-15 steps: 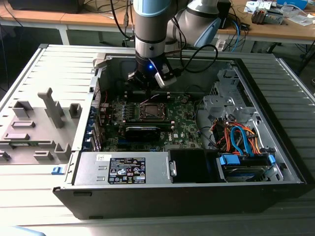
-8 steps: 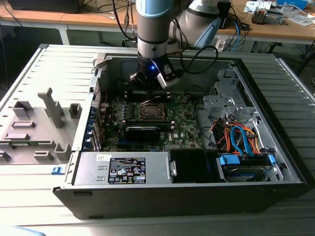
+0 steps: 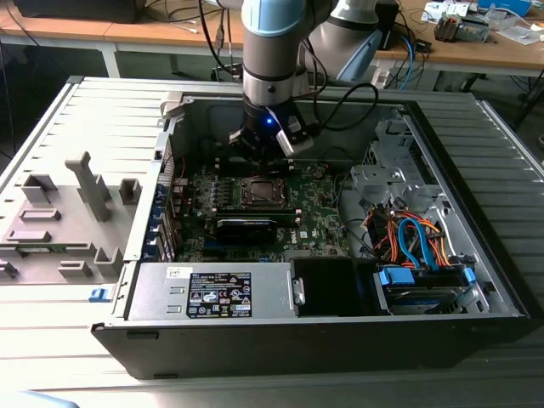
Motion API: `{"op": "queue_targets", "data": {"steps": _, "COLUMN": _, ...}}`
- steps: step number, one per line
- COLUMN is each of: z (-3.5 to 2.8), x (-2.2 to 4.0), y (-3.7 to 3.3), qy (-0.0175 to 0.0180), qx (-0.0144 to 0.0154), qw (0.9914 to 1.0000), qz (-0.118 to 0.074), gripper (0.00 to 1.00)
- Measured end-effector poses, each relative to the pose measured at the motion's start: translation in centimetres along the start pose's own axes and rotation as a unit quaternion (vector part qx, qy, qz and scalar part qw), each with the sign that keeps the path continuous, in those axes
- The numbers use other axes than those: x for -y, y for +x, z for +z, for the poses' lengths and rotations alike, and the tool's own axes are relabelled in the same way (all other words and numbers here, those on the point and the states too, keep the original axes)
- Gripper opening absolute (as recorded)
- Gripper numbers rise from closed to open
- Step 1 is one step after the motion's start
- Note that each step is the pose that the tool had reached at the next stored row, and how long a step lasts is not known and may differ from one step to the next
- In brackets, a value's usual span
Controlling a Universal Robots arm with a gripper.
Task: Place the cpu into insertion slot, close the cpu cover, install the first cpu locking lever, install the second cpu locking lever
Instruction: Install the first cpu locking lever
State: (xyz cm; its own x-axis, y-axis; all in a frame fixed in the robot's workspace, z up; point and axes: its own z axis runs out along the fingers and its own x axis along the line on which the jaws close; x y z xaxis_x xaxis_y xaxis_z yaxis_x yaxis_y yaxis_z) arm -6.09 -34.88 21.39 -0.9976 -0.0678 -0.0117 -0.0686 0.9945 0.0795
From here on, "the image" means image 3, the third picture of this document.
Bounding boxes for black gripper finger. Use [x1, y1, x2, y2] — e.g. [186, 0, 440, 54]
[228, 128, 269, 173]
[268, 148, 288, 172]

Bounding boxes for silver CPU plate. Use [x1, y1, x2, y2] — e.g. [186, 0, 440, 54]
[248, 180, 280, 201]

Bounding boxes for CPU socket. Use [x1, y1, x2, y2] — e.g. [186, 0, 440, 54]
[240, 176, 295, 209]

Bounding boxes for green motherboard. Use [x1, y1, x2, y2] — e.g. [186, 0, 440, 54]
[169, 160, 356, 263]

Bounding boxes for black graphics card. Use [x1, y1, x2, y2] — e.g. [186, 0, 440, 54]
[214, 216, 281, 247]

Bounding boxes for metal drive cage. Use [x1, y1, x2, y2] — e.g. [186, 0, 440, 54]
[350, 117, 448, 213]

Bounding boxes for white power adapter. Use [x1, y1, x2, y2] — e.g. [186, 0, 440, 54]
[368, 63, 391, 89]

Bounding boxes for black upright box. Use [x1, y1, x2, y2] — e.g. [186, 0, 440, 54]
[375, 0, 401, 51]

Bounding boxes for hard disk in blue carrier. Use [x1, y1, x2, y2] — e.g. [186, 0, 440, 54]
[373, 263, 477, 316]

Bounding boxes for grey power supply unit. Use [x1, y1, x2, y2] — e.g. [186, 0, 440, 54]
[126, 261, 307, 322]

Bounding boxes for grey parts rack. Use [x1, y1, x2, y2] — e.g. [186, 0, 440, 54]
[0, 150, 144, 286]

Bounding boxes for open black PC case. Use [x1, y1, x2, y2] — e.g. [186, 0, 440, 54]
[91, 82, 537, 382]

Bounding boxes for dark finned heatsink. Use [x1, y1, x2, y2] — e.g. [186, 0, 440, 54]
[433, 12, 465, 43]

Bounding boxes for wooden desk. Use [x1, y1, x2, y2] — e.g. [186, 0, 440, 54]
[369, 0, 544, 93]
[0, 0, 247, 80]

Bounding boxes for black flat equipment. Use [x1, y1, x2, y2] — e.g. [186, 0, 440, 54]
[12, 0, 146, 25]

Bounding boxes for grey metal drive unit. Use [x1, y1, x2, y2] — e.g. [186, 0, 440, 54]
[461, 15, 490, 43]

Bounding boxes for clear plastic bag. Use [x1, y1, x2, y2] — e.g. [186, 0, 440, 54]
[496, 24, 543, 46]

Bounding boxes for blue cardboard box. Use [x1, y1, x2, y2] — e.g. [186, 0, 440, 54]
[476, 0, 533, 16]

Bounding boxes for pale blue rounded object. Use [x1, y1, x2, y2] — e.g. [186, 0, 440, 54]
[0, 388, 81, 408]

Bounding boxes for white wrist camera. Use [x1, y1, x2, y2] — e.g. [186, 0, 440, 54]
[275, 114, 315, 157]

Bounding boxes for black plastic duct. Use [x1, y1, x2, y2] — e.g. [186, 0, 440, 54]
[292, 256, 377, 318]

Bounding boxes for blue flat wire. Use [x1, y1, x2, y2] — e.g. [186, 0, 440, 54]
[397, 215, 443, 273]

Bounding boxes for orange wire bundle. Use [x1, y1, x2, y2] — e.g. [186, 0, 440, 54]
[364, 207, 456, 269]

